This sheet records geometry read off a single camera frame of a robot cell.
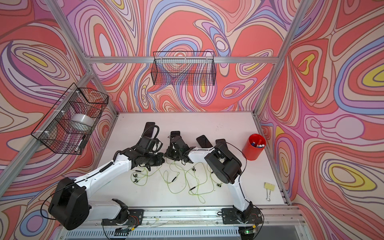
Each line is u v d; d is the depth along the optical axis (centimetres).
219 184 84
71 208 40
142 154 65
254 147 86
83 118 74
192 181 86
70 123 69
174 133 106
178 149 76
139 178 86
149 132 108
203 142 101
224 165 54
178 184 84
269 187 82
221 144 101
